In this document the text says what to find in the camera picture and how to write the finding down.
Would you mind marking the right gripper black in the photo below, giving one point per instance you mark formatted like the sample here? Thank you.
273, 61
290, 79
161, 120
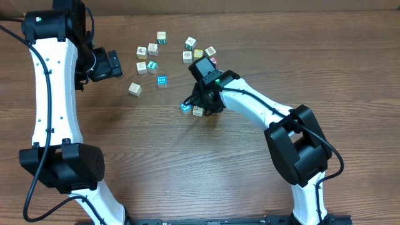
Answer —
196, 102

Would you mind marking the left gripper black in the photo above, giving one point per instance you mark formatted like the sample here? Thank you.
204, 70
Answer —
113, 63

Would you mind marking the plain block red car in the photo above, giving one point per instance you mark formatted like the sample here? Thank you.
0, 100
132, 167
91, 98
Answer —
198, 111

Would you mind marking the blue number 5 block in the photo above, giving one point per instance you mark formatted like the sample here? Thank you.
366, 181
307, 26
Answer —
186, 109

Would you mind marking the red number 3 block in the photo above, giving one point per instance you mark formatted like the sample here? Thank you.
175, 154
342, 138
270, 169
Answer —
213, 60

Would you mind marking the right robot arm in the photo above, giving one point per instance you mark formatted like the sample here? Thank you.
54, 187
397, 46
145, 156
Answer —
295, 140

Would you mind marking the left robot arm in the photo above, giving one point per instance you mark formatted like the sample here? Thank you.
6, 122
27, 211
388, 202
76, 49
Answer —
65, 60

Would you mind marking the plain wooden block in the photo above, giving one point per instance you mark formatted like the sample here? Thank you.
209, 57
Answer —
141, 67

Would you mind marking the plain block letter T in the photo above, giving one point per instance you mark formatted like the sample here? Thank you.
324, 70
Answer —
135, 89

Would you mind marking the block with red picture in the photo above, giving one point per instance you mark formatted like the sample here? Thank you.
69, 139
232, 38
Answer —
142, 52

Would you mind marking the yellow top block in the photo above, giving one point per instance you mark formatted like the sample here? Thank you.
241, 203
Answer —
197, 54

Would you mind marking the plain block red drawing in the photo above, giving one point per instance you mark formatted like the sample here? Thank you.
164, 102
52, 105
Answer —
187, 57

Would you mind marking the white block green side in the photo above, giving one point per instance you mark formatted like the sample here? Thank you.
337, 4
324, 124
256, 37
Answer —
210, 52

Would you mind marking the green number 4 block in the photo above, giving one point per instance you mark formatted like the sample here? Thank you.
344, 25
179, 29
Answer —
152, 67

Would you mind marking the blue letter H block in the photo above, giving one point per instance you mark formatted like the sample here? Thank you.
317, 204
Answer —
162, 81

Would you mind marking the plain block K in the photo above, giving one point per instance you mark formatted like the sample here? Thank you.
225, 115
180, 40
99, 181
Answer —
153, 49

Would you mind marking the white block teal side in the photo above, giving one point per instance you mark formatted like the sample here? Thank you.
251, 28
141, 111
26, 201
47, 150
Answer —
190, 43

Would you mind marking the block with teal side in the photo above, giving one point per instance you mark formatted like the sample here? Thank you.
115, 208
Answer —
161, 37

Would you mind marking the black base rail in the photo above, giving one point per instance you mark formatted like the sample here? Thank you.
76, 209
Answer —
268, 220

